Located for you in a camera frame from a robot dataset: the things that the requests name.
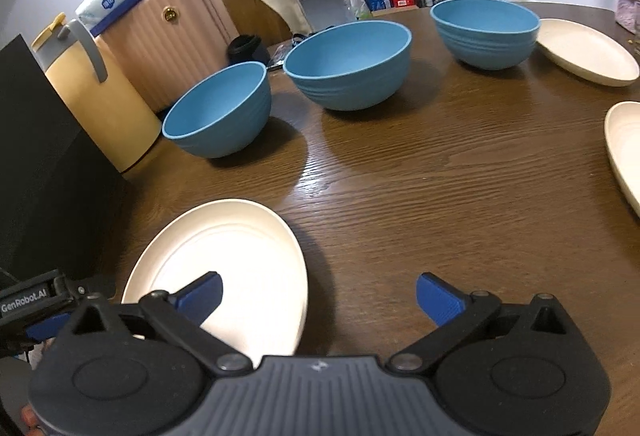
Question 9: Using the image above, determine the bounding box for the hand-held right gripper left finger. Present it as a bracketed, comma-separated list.
[52, 271, 253, 377]

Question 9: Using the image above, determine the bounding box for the yellow jug with grey handle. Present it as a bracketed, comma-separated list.
[31, 13, 162, 177]

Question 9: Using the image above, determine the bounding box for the blue ribbed bowl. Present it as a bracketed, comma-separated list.
[430, 0, 541, 70]

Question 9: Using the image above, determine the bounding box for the large blue bowl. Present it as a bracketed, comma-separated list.
[283, 20, 413, 111]

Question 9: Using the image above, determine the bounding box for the black cup sleeve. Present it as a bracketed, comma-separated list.
[227, 34, 273, 66]

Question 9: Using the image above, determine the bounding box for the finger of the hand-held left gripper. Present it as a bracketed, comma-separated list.
[56, 273, 116, 305]
[26, 311, 75, 342]

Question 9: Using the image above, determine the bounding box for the black box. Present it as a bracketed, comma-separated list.
[0, 33, 132, 289]

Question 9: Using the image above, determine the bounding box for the pink suitcase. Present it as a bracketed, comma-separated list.
[95, 0, 241, 114]

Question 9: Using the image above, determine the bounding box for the cream plate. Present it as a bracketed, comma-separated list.
[604, 100, 640, 219]
[536, 18, 640, 87]
[121, 198, 308, 358]

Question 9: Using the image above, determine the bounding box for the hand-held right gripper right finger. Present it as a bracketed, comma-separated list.
[387, 272, 583, 374]

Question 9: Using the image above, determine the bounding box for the person's left hand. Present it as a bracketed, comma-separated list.
[19, 403, 51, 434]

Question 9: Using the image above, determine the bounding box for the small blue bowl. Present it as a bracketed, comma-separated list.
[162, 62, 272, 159]

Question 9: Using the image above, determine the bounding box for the wooden chair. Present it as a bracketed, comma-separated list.
[212, 0, 296, 47]

